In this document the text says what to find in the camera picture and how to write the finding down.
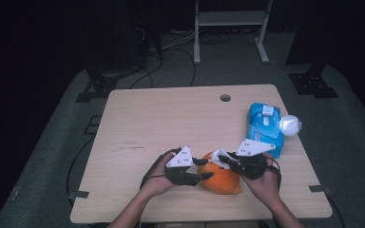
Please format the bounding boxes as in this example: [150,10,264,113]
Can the black stand base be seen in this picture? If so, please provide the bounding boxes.
[288,63,340,99]
[74,60,141,104]

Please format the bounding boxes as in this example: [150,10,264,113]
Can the white wet wipe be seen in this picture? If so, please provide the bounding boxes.
[208,148,240,170]

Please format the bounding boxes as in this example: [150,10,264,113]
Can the white round plastic object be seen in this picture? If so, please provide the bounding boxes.
[279,114,303,137]

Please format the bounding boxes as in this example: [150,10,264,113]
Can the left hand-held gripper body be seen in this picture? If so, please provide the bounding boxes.
[164,145,202,187]

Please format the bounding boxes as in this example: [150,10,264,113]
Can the white floor cables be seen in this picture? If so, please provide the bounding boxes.
[163,29,201,51]

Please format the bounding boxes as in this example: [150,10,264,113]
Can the white metal stand frame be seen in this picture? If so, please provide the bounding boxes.
[193,0,274,66]

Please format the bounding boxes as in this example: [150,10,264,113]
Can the blue wet wipe pack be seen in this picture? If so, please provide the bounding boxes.
[246,102,285,160]

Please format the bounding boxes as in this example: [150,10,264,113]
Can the person's left hand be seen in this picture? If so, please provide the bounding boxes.
[139,151,179,199]

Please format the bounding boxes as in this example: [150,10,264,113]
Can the black tape strip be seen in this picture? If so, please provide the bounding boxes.
[308,184,332,194]
[68,190,90,200]

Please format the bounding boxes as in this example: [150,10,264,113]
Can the right hand-held gripper cable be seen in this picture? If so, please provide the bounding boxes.
[267,156,282,191]

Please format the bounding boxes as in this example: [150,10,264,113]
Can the black floor cable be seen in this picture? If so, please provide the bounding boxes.
[128,53,165,90]
[165,47,198,87]

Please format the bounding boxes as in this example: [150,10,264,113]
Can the person's right hand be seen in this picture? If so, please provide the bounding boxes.
[240,153,281,204]

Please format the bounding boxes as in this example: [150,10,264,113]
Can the hand-held gripper cable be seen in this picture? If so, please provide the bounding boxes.
[139,147,183,191]
[267,156,282,191]

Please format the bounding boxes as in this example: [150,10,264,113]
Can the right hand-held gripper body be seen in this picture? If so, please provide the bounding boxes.
[231,138,277,181]

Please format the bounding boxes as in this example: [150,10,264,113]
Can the left hand-held gripper cable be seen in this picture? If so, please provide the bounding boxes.
[139,147,183,191]

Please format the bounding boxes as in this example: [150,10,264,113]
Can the orange plush toy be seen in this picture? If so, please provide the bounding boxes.
[197,151,242,195]

